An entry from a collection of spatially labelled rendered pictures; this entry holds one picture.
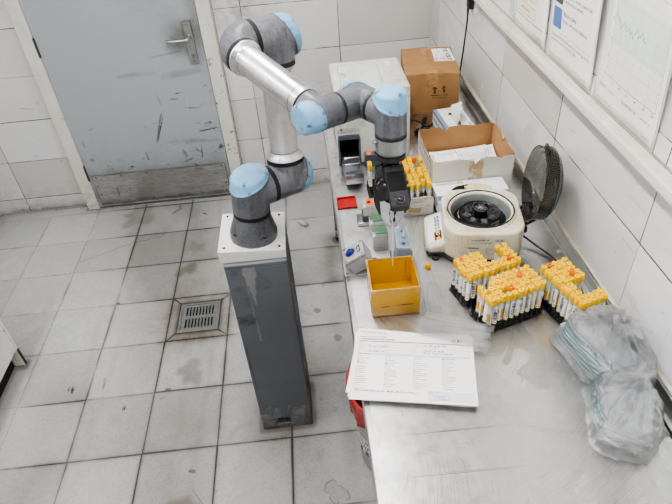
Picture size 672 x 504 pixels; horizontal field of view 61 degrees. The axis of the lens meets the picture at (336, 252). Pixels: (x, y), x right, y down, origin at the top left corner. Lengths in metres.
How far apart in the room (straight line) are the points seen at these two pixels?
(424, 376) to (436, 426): 0.13
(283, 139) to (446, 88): 1.03
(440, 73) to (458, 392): 1.51
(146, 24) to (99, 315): 1.54
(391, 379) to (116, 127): 2.65
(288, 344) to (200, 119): 1.85
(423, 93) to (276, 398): 1.40
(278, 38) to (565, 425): 1.19
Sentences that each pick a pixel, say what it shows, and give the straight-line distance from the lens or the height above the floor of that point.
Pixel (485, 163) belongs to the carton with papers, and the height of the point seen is 1.00.
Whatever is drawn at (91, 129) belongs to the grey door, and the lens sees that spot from 3.72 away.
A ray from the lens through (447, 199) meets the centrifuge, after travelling 1.82.
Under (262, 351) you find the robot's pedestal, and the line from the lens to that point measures 2.09.
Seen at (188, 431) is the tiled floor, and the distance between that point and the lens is 2.53.
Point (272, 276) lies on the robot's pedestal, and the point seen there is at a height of 0.81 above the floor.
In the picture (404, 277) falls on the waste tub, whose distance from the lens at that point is 1.67.
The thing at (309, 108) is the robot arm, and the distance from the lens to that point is 1.28.
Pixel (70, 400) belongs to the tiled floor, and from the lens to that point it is 2.84.
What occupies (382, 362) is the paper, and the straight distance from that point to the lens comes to 1.46.
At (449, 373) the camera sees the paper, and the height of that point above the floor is 0.89.
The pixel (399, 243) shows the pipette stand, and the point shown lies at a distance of 1.66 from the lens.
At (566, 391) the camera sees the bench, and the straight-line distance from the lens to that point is 1.48.
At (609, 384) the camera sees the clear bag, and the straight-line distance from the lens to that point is 1.39.
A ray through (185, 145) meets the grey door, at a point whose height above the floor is 0.39.
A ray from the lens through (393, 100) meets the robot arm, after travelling 1.29.
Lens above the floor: 2.01
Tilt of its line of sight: 39 degrees down
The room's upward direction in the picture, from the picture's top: 5 degrees counter-clockwise
